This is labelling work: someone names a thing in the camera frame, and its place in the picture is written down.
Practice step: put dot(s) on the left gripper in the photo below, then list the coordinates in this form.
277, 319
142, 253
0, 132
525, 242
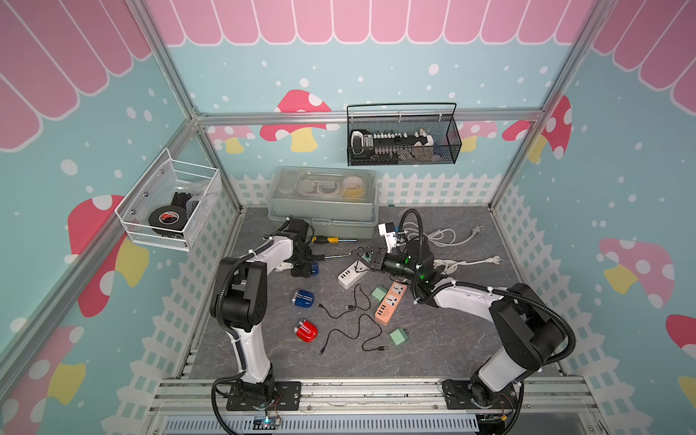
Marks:
304, 270

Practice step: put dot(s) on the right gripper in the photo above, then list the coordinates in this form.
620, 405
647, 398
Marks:
378, 257

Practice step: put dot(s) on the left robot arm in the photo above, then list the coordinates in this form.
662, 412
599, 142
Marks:
240, 302

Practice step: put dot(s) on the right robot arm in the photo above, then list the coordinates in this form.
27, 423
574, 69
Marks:
532, 335

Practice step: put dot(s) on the orange black screwdriver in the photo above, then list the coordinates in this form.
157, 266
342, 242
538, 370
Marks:
318, 258

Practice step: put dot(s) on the yellow black screwdriver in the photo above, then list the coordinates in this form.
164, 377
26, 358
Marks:
331, 240

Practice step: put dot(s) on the green adapter beside orange strip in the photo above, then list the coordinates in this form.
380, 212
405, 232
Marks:
379, 294

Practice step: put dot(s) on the white power strip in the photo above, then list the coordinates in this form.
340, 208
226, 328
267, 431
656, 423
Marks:
352, 275

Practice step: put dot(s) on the orange power strip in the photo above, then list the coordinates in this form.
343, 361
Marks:
387, 308

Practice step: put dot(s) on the green translucent storage box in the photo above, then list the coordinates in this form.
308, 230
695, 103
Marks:
319, 193

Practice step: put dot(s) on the green adapter front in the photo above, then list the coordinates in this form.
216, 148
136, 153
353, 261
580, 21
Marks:
399, 336

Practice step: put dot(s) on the black tape roll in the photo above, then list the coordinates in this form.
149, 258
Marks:
168, 221

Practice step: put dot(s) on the black wire mesh basket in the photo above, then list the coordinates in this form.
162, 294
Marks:
398, 134

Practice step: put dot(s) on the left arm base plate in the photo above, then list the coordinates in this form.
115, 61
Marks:
281, 396

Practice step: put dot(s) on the white wire basket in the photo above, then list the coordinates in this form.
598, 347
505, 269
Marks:
168, 182

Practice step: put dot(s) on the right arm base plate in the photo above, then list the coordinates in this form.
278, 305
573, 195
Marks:
462, 394

